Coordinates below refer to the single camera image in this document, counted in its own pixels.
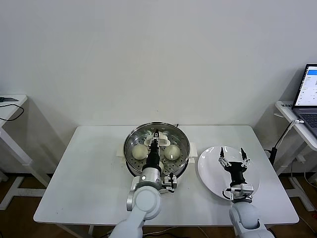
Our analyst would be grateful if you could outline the perforated stainless steamer basket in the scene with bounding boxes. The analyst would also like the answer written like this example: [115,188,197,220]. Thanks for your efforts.
[123,121,191,177]

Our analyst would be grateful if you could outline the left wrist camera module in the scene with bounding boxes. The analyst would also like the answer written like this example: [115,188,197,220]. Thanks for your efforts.
[162,173,178,193]

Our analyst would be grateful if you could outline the grey open laptop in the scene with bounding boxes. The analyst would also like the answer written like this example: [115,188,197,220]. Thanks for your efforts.
[291,63,317,138]

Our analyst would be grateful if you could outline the white laptop charging cable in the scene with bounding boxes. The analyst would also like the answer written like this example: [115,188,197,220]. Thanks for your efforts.
[279,119,303,147]

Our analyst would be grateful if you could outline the white round plate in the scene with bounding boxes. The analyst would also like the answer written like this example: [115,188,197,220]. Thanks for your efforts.
[197,145,261,202]

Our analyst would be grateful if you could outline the white side table with laptop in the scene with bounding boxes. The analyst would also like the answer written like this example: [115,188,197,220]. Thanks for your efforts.
[273,100,317,211]

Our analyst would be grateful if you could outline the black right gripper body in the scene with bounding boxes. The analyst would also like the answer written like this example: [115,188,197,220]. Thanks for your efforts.
[224,161,247,186]

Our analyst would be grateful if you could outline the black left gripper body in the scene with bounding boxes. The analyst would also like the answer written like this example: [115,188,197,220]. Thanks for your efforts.
[146,146,161,169]

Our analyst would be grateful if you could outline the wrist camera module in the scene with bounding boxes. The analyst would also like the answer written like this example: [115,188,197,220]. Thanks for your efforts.
[162,173,178,193]
[221,182,255,201]

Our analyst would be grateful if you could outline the black cable with plug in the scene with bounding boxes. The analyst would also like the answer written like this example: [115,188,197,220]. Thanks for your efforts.
[264,121,293,166]

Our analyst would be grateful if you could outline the white side table with cable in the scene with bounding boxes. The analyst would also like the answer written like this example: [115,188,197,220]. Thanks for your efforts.
[0,94,50,211]

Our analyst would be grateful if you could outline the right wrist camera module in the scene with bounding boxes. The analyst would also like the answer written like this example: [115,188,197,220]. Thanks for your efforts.
[221,182,255,201]

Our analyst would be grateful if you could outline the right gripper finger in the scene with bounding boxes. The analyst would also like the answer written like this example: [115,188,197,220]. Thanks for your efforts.
[217,146,232,169]
[239,147,252,169]

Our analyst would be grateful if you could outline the thin black looped cable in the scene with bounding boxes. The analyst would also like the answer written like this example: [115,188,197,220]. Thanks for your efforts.
[0,103,25,121]

